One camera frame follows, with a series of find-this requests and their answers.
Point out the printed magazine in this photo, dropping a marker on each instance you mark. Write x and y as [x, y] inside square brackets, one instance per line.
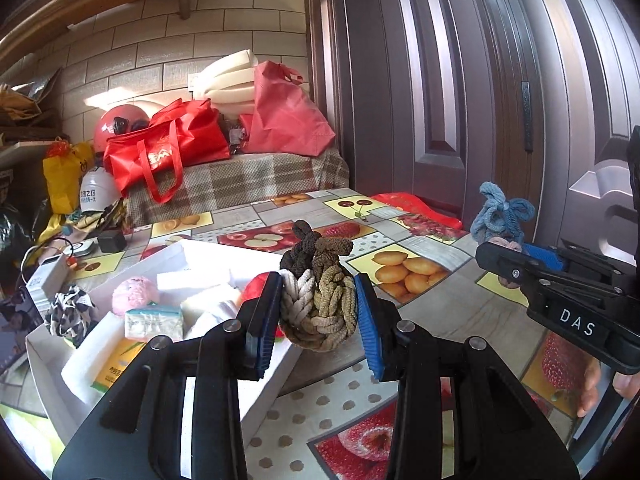
[15, 330]

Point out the pink scrunchie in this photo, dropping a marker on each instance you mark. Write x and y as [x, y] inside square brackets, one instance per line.
[505, 245]

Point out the white helmet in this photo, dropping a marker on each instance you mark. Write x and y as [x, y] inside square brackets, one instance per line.
[97, 190]

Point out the red plush apple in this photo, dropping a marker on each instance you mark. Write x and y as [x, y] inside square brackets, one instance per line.
[254, 287]

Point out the yellow bag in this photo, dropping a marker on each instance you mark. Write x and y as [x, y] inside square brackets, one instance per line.
[62, 180]

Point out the white round gadget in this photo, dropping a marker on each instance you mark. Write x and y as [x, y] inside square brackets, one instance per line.
[82, 249]

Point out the white foam block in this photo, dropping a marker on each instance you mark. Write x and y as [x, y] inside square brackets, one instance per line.
[87, 360]

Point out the plaid covered bench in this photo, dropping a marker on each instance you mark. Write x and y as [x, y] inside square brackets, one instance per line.
[250, 180]

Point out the blue knitted scrunchie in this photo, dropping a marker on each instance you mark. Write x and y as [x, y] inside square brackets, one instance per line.
[500, 220]

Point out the black white print scrunchie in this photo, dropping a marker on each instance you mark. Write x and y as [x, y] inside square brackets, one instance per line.
[70, 310]

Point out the yellow tissue pack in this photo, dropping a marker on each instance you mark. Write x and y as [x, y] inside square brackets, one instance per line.
[117, 365]

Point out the cream soft sponge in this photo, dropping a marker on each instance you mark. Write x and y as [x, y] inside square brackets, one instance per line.
[210, 300]

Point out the red packet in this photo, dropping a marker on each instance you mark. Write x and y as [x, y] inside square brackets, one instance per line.
[415, 207]

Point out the pale red fabric bag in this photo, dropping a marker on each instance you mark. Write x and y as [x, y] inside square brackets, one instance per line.
[285, 115]

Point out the white power bank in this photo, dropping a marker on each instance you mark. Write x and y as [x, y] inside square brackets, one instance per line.
[47, 272]

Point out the cream foam sheets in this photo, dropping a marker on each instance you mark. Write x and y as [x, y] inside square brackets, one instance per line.
[225, 80]

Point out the silver foil bag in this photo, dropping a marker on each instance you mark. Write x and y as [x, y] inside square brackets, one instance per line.
[30, 95]

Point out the black charger adapter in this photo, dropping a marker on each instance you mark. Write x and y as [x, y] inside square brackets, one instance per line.
[111, 241]

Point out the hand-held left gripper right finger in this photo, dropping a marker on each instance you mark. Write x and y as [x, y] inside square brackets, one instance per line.
[372, 340]

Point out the white shallow box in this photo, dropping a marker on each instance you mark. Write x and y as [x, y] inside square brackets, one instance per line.
[200, 255]

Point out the person's right hand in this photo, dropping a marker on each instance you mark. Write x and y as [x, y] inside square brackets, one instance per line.
[590, 390]

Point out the bunch of keys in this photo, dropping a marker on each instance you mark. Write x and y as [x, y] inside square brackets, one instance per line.
[236, 135]

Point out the red helmet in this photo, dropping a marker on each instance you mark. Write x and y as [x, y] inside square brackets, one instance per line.
[107, 127]

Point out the bamboo shelf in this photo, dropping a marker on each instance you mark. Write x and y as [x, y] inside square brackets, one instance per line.
[100, 5]

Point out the bright red tote bag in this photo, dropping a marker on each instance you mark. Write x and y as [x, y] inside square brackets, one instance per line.
[175, 145]

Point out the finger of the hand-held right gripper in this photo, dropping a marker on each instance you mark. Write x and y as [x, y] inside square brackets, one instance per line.
[545, 255]
[515, 267]

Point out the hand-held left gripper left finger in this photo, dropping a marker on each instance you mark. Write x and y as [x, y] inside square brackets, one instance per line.
[265, 320]

